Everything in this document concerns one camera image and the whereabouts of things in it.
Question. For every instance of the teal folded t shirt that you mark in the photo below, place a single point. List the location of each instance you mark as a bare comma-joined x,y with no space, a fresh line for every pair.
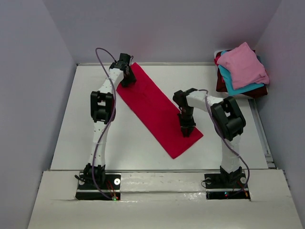
234,84

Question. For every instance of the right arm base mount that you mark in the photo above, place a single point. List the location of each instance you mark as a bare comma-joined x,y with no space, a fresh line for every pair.
216,189

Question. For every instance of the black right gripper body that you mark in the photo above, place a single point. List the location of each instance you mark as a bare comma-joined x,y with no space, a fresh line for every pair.
186,117

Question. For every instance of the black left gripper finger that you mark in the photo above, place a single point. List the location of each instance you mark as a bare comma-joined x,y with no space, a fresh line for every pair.
132,78
125,83

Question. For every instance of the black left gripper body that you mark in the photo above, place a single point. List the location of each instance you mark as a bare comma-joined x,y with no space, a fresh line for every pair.
127,78

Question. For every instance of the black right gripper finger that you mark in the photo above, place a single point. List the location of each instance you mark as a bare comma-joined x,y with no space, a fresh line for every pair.
189,131
184,132

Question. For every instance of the red folded t shirt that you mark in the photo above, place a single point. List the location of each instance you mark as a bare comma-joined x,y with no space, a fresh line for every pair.
217,55

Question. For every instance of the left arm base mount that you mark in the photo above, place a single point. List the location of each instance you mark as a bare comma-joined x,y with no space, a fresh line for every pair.
108,191

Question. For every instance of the pink folded t shirt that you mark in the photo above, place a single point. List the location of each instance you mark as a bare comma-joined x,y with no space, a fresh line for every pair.
245,65

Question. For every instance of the red t shirt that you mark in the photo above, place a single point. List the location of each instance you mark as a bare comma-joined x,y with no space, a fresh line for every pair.
217,55
157,113

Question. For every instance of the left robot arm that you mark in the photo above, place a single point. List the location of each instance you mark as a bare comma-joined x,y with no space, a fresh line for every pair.
103,109

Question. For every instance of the dark maroon folded t shirt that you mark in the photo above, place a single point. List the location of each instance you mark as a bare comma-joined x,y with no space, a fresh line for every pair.
252,91

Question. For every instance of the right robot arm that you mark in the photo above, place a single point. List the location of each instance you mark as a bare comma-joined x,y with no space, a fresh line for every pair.
229,124

